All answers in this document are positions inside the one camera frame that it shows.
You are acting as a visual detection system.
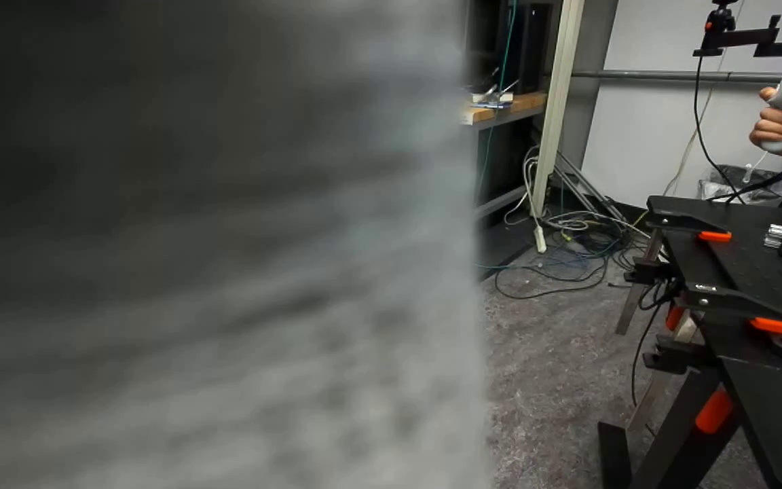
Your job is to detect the grey woven curtain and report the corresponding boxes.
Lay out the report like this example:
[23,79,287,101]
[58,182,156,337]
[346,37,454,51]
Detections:
[0,0,495,489]

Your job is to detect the black work table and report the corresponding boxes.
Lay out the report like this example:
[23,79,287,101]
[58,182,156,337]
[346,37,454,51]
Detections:
[594,193,782,489]

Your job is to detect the orange clamp under table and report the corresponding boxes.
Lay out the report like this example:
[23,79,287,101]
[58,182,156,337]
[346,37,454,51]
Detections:
[690,386,738,436]

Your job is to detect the workbench with wooden top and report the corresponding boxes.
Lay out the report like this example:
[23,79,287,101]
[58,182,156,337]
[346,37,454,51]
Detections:
[458,89,548,275]

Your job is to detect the small tools on workbench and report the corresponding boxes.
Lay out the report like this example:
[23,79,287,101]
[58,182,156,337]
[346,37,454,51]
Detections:
[471,79,518,110]

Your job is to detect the grey box by wall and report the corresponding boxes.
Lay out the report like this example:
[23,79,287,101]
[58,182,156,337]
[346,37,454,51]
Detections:
[697,162,782,205]

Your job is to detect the black camera cable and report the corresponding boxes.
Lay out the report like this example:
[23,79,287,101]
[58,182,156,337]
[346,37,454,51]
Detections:
[693,51,761,205]

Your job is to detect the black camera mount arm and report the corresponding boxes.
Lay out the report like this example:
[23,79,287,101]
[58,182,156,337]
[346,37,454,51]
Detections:
[690,0,782,60]

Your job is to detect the small orange handled clamp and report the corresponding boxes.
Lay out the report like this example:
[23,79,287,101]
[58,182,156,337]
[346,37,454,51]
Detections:
[646,211,737,247]

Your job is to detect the grey horizontal wall rail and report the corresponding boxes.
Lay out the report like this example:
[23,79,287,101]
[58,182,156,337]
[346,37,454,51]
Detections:
[570,68,782,89]

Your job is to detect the large orange handled clamp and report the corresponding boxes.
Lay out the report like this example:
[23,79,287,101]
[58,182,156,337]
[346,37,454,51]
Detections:
[680,280,782,341]

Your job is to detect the cream vertical post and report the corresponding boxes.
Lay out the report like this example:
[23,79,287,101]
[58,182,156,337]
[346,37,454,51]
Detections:
[526,0,590,223]

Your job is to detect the tangled floor cable pile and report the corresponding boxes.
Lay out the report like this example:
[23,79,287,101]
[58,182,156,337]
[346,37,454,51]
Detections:
[491,143,658,300]

